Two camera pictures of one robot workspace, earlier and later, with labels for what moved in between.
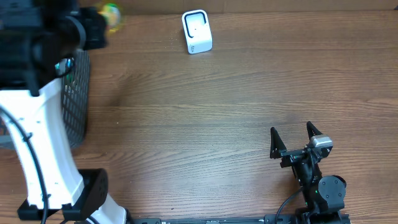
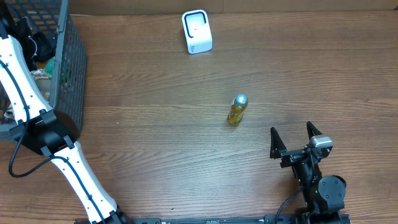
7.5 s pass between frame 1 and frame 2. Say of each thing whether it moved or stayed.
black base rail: stayed
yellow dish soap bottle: moved
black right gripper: stayed
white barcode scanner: stayed
